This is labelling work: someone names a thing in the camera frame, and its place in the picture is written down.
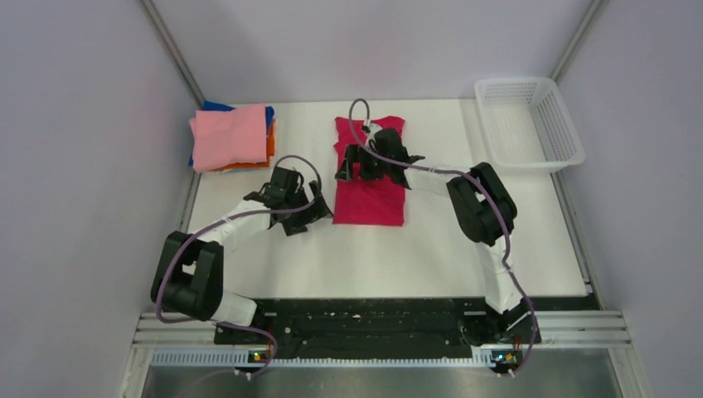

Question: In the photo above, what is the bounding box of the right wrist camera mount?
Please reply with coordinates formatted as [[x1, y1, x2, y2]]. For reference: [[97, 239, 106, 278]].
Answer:
[[361, 122, 384, 141]]

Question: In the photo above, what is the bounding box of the pink folded t shirt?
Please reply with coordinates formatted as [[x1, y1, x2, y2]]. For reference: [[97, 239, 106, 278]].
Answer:
[[190, 104, 269, 173]]

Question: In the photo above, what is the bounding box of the blue folded t shirt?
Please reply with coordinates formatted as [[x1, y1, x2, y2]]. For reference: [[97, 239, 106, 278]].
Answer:
[[188, 100, 276, 167]]

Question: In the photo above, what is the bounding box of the aluminium rail frame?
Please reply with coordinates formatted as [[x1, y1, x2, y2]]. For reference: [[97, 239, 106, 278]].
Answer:
[[126, 311, 631, 371]]

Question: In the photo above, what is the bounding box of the white plastic basket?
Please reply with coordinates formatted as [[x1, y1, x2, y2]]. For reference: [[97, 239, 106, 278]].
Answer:
[[474, 77, 586, 173]]

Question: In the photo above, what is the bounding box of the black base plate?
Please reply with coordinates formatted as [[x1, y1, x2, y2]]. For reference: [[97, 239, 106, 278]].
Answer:
[[214, 298, 541, 360]]

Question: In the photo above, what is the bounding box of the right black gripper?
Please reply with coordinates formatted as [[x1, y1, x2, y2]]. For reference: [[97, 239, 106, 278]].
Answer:
[[336, 144, 392, 182]]

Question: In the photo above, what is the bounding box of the magenta t shirt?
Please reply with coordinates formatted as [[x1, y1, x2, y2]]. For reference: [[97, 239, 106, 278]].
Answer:
[[333, 116, 405, 226]]

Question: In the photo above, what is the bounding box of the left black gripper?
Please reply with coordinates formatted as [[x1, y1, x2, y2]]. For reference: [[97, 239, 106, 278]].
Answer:
[[282, 180, 332, 235]]

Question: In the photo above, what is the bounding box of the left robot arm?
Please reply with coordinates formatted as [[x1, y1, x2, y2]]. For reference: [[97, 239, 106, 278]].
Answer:
[[151, 167, 332, 343]]

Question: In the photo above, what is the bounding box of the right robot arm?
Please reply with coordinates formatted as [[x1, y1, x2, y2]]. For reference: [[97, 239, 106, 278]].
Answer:
[[335, 124, 538, 345]]

